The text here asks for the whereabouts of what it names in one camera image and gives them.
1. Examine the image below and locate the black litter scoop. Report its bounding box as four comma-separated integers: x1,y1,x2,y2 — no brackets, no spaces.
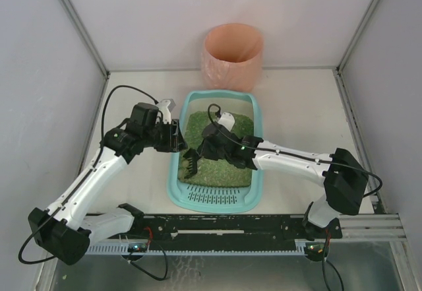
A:
182,148,200,179

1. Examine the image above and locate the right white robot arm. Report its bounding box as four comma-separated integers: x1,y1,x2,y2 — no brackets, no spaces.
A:
198,123,368,240

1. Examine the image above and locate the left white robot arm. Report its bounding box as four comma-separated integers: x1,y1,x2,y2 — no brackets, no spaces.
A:
28,99,187,265

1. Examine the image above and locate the green cat litter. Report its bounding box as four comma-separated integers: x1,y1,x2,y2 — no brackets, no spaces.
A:
178,111,252,187

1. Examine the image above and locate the teal plastic litter box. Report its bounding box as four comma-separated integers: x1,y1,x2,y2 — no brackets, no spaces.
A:
167,90,263,214

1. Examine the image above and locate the pink lined trash bin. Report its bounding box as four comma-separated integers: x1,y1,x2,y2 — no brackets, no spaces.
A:
201,23,264,92

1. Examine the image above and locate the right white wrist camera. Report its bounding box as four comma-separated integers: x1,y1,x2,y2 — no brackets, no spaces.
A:
217,112,235,131

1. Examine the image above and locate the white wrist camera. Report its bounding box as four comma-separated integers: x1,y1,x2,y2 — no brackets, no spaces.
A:
156,98,175,124
217,112,235,131

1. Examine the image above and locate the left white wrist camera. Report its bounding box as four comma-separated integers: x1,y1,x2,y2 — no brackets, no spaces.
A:
156,98,175,124

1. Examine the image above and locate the left black camera cable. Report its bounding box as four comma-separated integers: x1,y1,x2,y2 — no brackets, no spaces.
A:
18,85,159,265

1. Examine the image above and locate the black camera cable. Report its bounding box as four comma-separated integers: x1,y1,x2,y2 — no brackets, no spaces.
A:
18,85,159,265
207,103,384,203

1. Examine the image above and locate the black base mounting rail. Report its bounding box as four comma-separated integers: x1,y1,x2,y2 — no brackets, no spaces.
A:
112,214,343,251

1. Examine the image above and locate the left base power cable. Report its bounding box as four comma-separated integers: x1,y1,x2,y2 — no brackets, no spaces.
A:
127,226,169,281

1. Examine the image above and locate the base power cable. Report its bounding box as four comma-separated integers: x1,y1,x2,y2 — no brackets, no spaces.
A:
127,226,169,281
305,228,344,291

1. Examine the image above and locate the white slotted cable duct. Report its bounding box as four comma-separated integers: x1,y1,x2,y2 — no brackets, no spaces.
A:
86,242,322,256

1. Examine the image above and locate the right base power cable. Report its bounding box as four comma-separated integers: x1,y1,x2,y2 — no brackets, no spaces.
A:
305,228,344,291

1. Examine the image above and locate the right black camera cable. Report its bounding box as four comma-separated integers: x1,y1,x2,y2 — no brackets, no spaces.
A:
207,103,384,203

